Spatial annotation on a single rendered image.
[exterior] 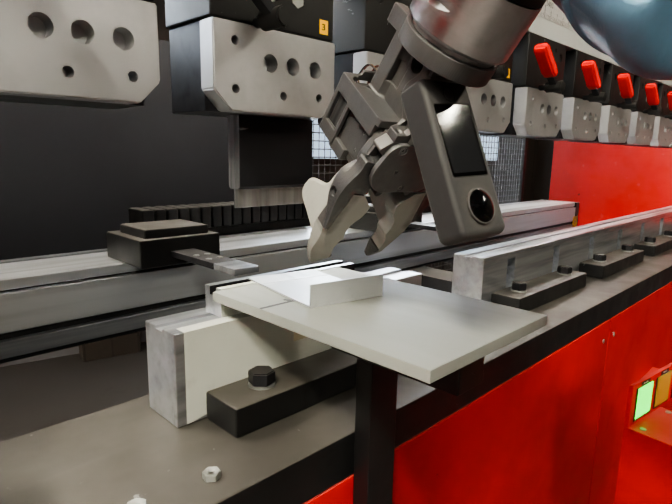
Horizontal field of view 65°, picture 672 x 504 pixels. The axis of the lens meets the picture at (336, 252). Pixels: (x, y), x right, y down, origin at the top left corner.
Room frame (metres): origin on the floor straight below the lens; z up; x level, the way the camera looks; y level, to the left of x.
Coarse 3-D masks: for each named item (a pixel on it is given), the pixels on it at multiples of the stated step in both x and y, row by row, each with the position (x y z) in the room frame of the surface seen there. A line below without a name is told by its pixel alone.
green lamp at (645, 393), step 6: (648, 384) 0.68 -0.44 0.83; (642, 390) 0.67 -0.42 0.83; (648, 390) 0.68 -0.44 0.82; (642, 396) 0.67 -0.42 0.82; (648, 396) 0.68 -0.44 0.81; (642, 402) 0.67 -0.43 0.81; (648, 402) 0.68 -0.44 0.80; (636, 408) 0.66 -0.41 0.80; (642, 408) 0.67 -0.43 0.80; (648, 408) 0.69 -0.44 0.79; (636, 414) 0.66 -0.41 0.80; (642, 414) 0.67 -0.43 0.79
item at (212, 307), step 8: (320, 264) 0.65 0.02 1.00; (328, 264) 0.66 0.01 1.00; (336, 264) 0.67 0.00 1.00; (344, 264) 0.65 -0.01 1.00; (352, 264) 0.66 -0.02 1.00; (272, 272) 0.60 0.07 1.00; (280, 272) 0.60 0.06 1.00; (232, 280) 0.56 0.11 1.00; (240, 280) 0.56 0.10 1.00; (248, 280) 0.57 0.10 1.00; (208, 288) 0.53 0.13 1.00; (216, 288) 0.52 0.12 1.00; (208, 296) 0.53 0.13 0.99; (208, 304) 0.53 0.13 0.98; (216, 304) 0.52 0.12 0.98; (216, 312) 0.52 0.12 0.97
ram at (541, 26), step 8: (536, 24) 0.93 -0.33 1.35; (544, 24) 0.95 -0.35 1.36; (552, 24) 0.97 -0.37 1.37; (536, 32) 0.93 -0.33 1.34; (544, 32) 0.95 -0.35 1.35; (552, 32) 0.97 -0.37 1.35; (560, 32) 1.00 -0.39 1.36; (568, 32) 1.02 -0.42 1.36; (552, 40) 0.98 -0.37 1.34; (560, 40) 1.00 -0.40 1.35; (568, 40) 1.02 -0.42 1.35; (576, 40) 1.05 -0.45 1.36; (568, 48) 1.04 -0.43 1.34; (576, 48) 1.05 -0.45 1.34; (584, 48) 1.08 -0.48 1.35; (592, 48) 1.11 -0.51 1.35; (600, 56) 1.14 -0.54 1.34; (608, 56) 1.17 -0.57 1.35; (616, 64) 1.21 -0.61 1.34; (656, 80) 1.44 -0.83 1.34; (664, 80) 1.49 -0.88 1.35
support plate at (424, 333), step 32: (256, 288) 0.52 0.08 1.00; (384, 288) 0.53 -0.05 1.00; (416, 288) 0.54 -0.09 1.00; (288, 320) 0.42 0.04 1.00; (320, 320) 0.42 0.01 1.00; (352, 320) 0.42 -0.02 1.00; (384, 320) 0.43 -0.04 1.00; (416, 320) 0.43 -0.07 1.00; (448, 320) 0.43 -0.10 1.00; (480, 320) 0.43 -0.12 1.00; (512, 320) 0.43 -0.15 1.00; (544, 320) 0.45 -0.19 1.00; (352, 352) 0.37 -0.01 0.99; (384, 352) 0.35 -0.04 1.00; (416, 352) 0.35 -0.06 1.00; (448, 352) 0.35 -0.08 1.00; (480, 352) 0.37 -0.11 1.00
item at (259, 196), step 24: (240, 120) 0.54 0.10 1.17; (264, 120) 0.56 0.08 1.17; (288, 120) 0.59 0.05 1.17; (312, 120) 0.61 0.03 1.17; (240, 144) 0.54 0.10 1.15; (264, 144) 0.56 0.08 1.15; (288, 144) 0.59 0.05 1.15; (240, 168) 0.54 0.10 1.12; (264, 168) 0.56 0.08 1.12; (288, 168) 0.59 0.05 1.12; (240, 192) 0.55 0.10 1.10; (264, 192) 0.57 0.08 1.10; (288, 192) 0.60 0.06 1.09
